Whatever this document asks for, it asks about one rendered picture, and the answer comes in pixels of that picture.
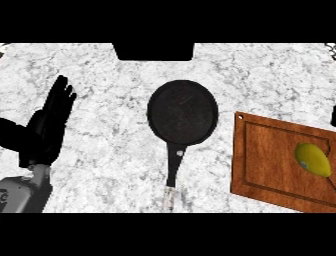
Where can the black frying pan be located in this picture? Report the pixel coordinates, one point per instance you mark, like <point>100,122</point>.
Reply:
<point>182,113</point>

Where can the brown wooden cutting board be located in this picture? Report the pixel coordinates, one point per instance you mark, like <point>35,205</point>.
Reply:
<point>269,160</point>

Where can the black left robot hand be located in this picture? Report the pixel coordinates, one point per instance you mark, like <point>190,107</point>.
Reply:
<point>43,133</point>

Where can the black appliance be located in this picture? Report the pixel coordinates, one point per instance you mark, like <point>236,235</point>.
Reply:
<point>153,51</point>

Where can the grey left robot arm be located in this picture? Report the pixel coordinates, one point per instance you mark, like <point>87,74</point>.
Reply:
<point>16,195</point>

